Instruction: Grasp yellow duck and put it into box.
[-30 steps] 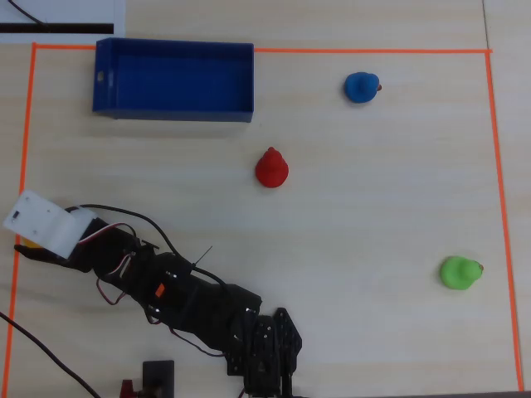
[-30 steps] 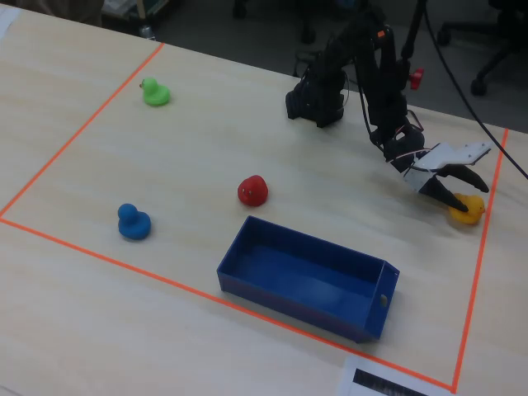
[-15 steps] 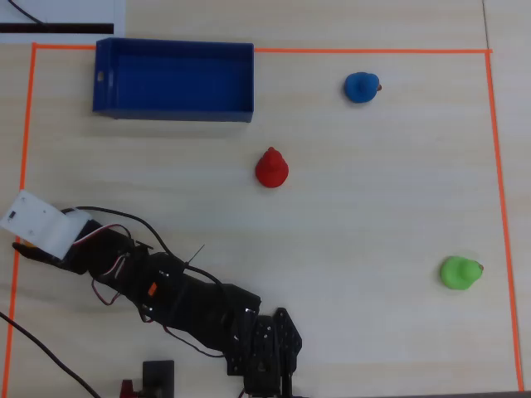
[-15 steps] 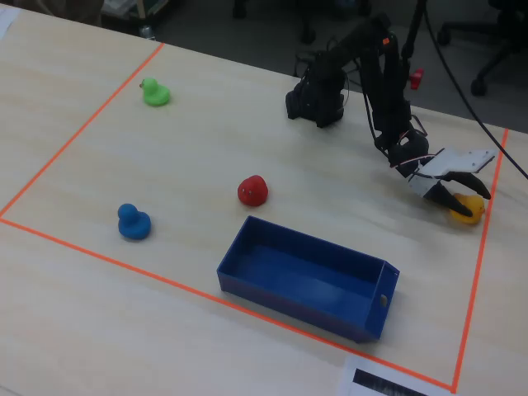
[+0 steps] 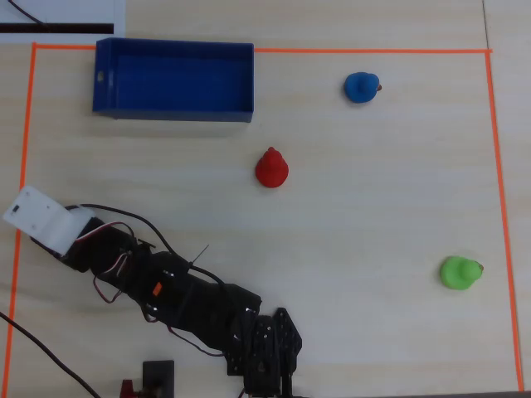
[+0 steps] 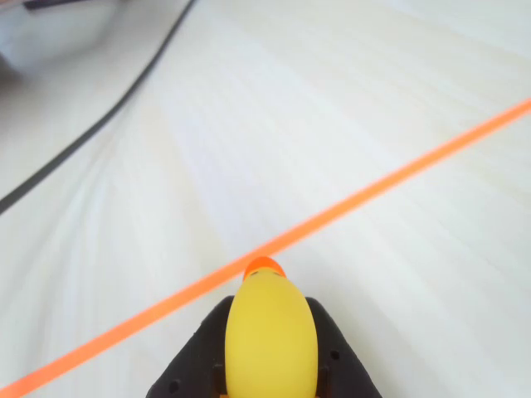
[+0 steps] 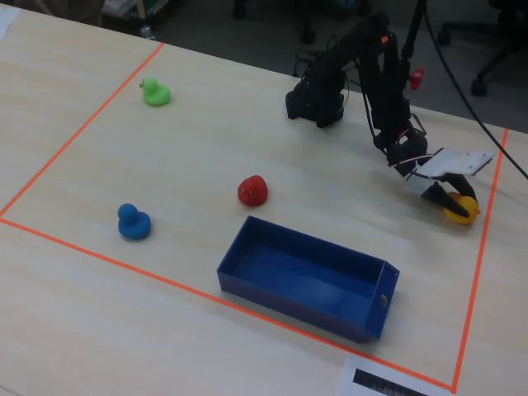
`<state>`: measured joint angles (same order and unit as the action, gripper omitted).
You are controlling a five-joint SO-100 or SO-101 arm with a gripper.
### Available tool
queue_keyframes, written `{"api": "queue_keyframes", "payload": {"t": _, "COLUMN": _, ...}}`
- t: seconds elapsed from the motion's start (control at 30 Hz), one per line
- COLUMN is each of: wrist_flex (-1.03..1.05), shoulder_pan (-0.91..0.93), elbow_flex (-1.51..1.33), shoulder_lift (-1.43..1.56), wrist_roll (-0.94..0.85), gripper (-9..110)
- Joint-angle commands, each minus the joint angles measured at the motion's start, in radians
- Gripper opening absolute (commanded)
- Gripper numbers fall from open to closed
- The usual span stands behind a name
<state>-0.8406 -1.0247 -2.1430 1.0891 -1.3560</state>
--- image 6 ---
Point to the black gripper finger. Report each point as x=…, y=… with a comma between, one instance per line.
x=195, y=360
x=344, y=369

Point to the yellow rubber duck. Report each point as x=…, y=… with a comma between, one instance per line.
x=271, y=331

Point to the orange tape strip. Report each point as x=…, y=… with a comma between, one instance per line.
x=373, y=190

